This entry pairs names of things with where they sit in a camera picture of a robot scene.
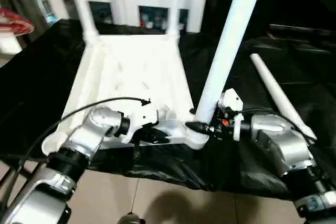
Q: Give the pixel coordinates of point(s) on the white plastic table top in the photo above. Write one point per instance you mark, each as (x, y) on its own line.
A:
(131, 77)

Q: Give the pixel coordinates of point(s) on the white plastic table leg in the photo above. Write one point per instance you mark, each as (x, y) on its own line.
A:
(174, 3)
(278, 93)
(84, 9)
(231, 40)

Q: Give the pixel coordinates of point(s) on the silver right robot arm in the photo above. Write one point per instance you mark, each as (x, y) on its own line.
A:
(283, 148)

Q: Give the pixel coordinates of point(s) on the black work mat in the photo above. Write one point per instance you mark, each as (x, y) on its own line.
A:
(31, 77)

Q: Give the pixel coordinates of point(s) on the black flat bar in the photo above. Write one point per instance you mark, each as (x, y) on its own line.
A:
(304, 30)

